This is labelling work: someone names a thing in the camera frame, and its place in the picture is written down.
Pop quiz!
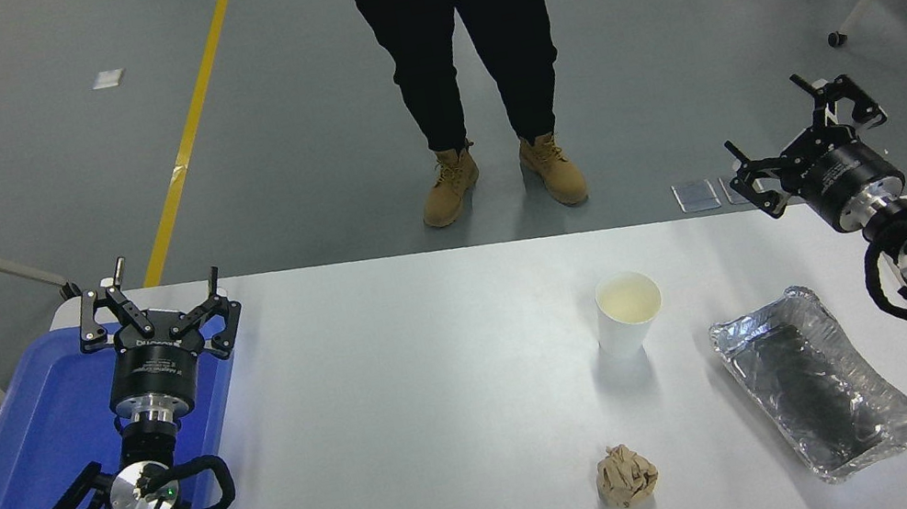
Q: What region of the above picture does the crumpled tan paper ball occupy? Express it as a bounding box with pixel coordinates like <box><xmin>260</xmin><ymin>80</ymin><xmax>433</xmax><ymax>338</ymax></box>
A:
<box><xmin>591</xmin><ymin>439</ymin><xmax>664</xmax><ymax>509</ymax></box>

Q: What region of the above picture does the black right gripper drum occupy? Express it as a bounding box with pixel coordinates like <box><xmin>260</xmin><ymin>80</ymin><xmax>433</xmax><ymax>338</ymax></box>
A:
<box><xmin>783</xmin><ymin>133</ymin><xmax>907</xmax><ymax>239</ymax></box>

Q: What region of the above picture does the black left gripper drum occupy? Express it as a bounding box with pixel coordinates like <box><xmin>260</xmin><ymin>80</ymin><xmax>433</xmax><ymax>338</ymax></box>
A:
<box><xmin>97</xmin><ymin>322</ymin><xmax>217</xmax><ymax>418</ymax></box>

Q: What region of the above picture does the clear floor plate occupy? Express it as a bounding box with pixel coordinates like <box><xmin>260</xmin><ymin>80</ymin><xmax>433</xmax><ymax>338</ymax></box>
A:
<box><xmin>719</xmin><ymin>170</ymin><xmax>767</xmax><ymax>209</ymax></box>
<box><xmin>671</xmin><ymin>176</ymin><xmax>724</xmax><ymax>217</ymax></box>

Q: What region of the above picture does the white paper cup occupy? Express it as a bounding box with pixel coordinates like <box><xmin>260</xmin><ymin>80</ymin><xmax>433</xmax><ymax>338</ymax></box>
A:
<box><xmin>587</xmin><ymin>266</ymin><xmax>673</xmax><ymax>364</ymax></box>

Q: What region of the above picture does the silver foil tray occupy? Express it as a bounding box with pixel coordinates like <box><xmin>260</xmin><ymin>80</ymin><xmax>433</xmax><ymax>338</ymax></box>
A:
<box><xmin>703</xmin><ymin>266</ymin><xmax>907</xmax><ymax>502</ymax></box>

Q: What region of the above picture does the standing person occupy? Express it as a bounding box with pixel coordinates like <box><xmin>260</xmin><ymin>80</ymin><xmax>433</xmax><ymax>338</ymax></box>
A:
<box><xmin>340</xmin><ymin>0</ymin><xmax>592</xmax><ymax>241</ymax></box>

